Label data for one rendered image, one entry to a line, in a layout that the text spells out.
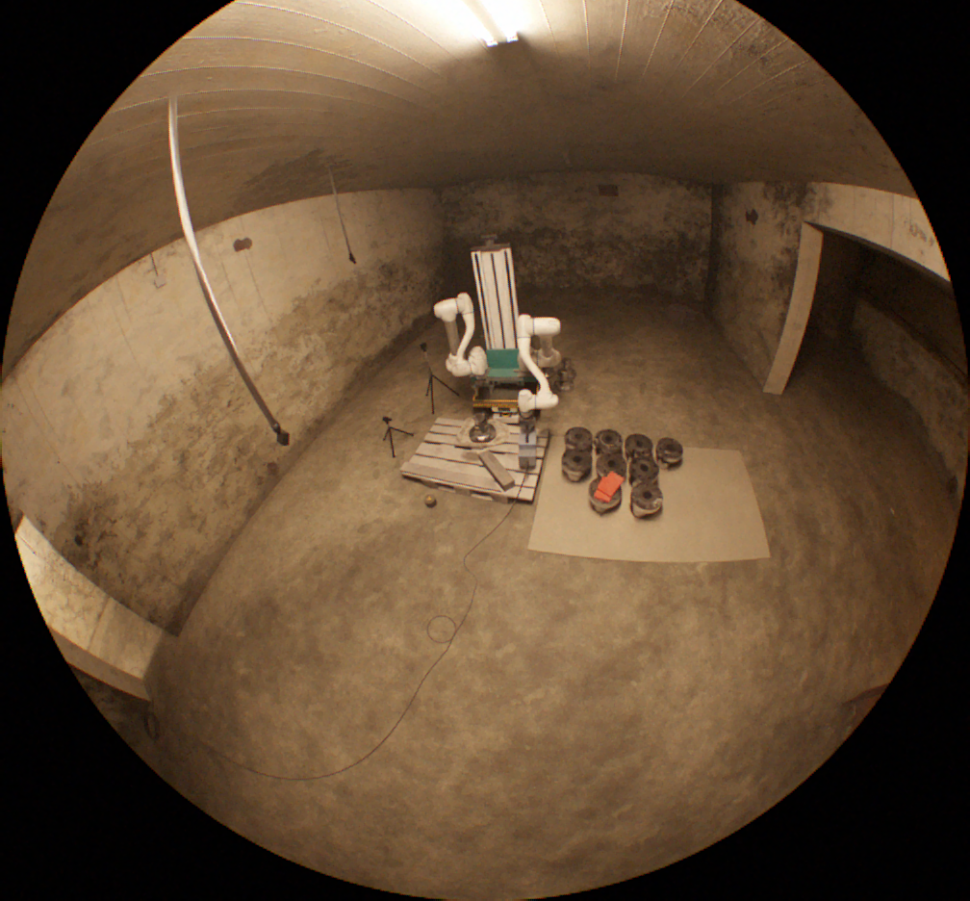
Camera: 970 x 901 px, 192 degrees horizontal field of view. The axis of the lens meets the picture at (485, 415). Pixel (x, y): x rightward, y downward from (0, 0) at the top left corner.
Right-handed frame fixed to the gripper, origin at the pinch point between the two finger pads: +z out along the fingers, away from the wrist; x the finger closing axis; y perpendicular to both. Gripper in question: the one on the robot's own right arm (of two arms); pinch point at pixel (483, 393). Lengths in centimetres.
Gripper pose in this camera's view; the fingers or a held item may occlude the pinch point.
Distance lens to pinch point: 269.0
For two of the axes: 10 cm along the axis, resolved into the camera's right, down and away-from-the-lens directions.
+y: 2.2, -6.4, 7.4
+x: -9.6, -0.3, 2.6
